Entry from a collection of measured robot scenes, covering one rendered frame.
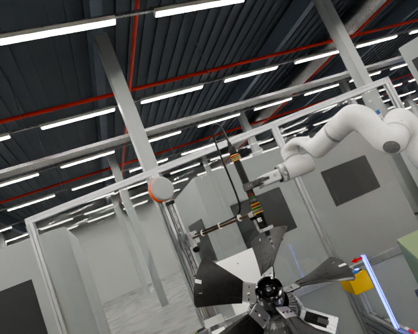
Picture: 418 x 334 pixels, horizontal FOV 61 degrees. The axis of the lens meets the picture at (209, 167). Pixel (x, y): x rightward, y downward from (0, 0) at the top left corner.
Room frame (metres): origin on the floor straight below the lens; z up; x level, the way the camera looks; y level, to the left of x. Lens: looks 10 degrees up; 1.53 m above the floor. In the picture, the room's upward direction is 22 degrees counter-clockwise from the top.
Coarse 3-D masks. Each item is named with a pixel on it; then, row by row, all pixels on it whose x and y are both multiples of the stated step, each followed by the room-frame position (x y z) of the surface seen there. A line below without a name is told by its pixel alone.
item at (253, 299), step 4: (244, 284) 1.63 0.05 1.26; (248, 284) 1.63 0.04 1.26; (252, 284) 1.62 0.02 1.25; (244, 288) 1.64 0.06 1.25; (248, 288) 1.63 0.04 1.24; (252, 288) 1.62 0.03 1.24; (244, 292) 1.64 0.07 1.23; (248, 292) 1.63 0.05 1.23; (252, 292) 1.63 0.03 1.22; (244, 296) 1.64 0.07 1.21; (248, 296) 1.64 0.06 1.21; (252, 296) 1.63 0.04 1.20; (244, 300) 1.65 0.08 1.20; (252, 300) 1.64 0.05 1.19; (256, 300) 1.63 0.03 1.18
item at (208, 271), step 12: (204, 264) 1.70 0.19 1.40; (216, 264) 1.68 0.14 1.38; (204, 276) 1.69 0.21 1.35; (216, 276) 1.67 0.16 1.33; (228, 276) 1.65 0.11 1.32; (204, 288) 1.69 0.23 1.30; (216, 288) 1.67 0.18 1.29; (228, 288) 1.65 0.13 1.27; (240, 288) 1.64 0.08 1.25; (204, 300) 1.69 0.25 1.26; (216, 300) 1.68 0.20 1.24; (228, 300) 1.66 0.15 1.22; (240, 300) 1.65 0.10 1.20
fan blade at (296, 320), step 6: (288, 318) 1.50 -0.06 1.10; (294, 318) 1.52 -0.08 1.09; (300, 318) 1.54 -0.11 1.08; (288, 324) 1.47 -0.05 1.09; (294, 324) 1.48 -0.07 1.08; (300, 324) 1.50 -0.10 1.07; (306, 324) 1.52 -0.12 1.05; (294, 330) 1.45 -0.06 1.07; (300, 330) 1.46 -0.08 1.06; (306, 330) 1.48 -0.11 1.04; (312, 330) 1.50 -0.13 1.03; (318, 330) 1.53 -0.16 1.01
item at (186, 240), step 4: (192, 232) 2.07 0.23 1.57; (196, 232) 2.08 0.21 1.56; (180, 236) 2.12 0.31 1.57; (184, 236) 2.06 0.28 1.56; (188, 236) 2.04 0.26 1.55; (192, 236) 2.06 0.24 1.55; (180, 240) 2.10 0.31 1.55; (184, 240) 2.07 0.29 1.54; (188, 240) 2.04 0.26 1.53; (192, 240) 2.05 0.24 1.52; (196, 240) 2.07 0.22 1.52; (184, 244) 2.08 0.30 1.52; (188, 244) 2.05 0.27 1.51; (192, 244) 2.05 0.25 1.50; (184, 248) 2.12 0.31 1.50
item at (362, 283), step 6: (360, 276) 1.85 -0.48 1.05; (366, 276) 1.86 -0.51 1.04; (342, 282) 1.96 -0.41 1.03; (348, 282) 1.87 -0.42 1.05; (354, 282) 1.85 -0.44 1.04; (360, 282) 1.85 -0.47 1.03; (366, 282) 1.86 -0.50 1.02; (348, 288) 1.91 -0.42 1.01; (354, 288) 1.85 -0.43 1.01; (360, 288) 1.85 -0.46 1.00; (366, 288) 1.85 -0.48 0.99; (354, 294) 1.86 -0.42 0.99
